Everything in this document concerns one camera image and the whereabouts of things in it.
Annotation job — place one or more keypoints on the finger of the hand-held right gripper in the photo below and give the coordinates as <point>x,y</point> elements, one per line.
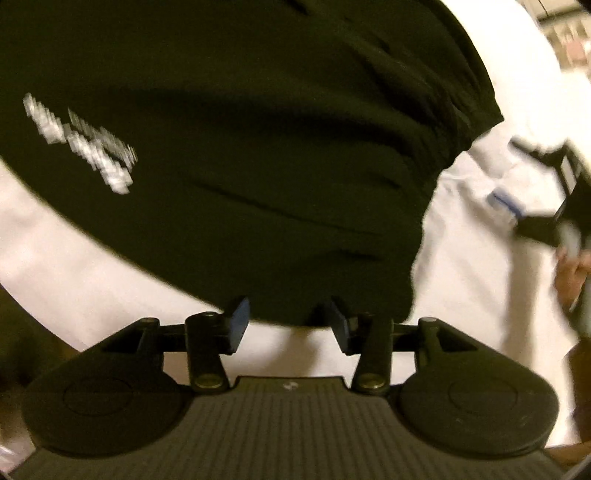
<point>503,205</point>
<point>531,152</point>

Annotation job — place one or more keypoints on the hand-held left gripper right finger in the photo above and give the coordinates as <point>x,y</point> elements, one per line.
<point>336,325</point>

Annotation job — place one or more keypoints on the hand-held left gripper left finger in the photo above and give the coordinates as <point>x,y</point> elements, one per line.
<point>239,325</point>

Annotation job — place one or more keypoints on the black garment with white print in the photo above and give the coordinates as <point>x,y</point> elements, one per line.
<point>231,161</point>

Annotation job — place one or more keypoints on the person's right hand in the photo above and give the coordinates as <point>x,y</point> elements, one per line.
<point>570,279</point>

